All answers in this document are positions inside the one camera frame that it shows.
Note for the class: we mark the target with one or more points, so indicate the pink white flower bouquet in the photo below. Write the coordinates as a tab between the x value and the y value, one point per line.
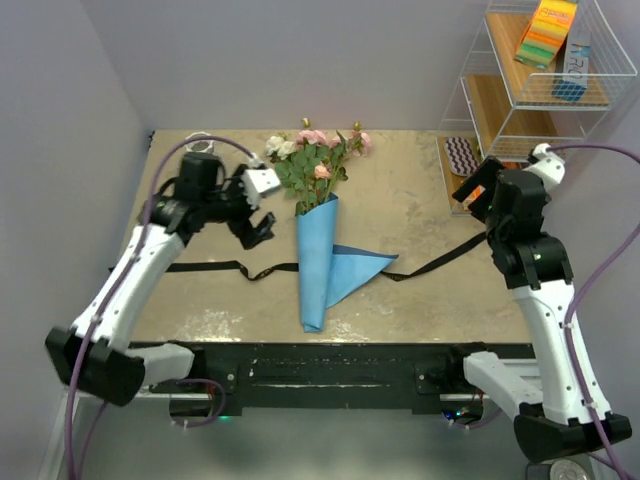
310	165

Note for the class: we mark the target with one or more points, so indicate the orange box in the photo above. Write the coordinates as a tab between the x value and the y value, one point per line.
466	203

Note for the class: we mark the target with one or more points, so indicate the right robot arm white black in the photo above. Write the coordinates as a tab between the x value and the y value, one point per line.
568	414

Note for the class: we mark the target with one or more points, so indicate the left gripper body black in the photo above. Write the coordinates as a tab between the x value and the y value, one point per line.
231	206

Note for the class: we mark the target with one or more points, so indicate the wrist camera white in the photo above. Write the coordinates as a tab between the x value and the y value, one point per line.
546	165
260	182

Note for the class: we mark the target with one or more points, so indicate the white wire shelf rack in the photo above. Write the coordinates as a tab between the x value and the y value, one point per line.
504	108

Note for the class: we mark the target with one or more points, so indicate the white blue cube box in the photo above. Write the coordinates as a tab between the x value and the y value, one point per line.
570	81

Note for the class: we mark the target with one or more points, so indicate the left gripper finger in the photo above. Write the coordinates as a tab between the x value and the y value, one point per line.
248	242
264	228

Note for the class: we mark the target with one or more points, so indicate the white ceramic vase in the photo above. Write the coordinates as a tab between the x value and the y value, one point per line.
200	142

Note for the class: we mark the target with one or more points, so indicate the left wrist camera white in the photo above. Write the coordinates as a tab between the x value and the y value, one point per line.
260	182

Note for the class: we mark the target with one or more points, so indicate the purple wavy striped cloth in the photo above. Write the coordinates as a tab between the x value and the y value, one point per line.
461	156

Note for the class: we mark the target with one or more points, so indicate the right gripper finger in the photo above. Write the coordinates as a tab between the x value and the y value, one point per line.
482	208
485	176

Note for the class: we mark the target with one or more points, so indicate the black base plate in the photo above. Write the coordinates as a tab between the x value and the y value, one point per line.
415	377

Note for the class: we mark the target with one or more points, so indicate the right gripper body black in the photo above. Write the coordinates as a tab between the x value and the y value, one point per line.
491	225

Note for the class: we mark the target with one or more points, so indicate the colourful sponge pack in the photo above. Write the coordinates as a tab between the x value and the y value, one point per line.
546	33

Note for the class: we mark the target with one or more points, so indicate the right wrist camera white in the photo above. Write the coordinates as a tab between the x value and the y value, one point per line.
546	165

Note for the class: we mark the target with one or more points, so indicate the black ribbon gold lettering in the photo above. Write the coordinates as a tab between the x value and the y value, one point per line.
231	265

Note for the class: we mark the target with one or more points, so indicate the metal tin can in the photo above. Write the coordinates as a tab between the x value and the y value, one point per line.
562	469

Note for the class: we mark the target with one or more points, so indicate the blue wrapping paper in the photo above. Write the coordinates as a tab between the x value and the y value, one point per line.
328	272

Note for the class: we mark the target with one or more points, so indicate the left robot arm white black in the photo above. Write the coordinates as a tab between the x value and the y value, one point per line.
93	354

